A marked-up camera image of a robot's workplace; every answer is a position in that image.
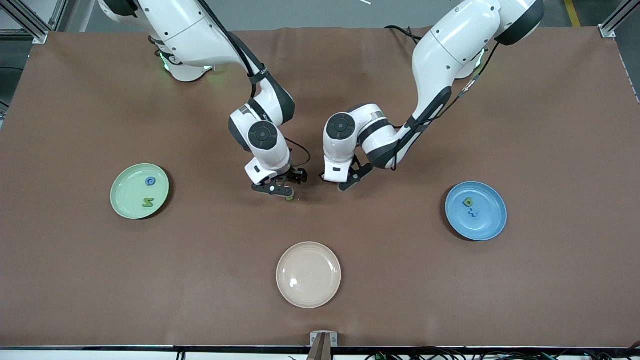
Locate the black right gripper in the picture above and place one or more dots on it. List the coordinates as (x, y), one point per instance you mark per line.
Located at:
(297, 175)

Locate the blue letter x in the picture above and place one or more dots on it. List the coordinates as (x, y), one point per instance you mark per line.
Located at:
(473, 213)

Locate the blue letter C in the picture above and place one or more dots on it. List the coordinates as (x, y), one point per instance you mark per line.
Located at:
(146, 181)

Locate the green letter N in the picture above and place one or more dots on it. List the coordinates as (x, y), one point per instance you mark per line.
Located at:
(148, 202)

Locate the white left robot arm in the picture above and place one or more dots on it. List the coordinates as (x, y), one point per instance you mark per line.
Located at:
(450, 50)

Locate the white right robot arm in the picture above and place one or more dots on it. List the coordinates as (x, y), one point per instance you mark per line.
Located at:
(185, 30)

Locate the beige plate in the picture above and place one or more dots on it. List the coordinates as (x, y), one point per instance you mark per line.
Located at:
(308, 280)

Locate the blue plate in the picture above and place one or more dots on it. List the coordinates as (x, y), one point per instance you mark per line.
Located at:
(487, 225)

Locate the green plate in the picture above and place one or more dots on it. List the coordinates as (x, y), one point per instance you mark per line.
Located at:
(127, 192)

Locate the brown table cover sheet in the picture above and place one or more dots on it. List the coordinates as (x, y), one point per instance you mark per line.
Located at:
(450, 300)

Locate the grey metal bracket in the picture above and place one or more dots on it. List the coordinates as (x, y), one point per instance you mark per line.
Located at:
(314, 340)

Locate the grey camera pole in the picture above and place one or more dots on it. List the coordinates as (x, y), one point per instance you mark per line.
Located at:
(320, 352)

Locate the aluminium frame profile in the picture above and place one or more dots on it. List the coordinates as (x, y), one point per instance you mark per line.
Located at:
(607, 30)
(40, 36)

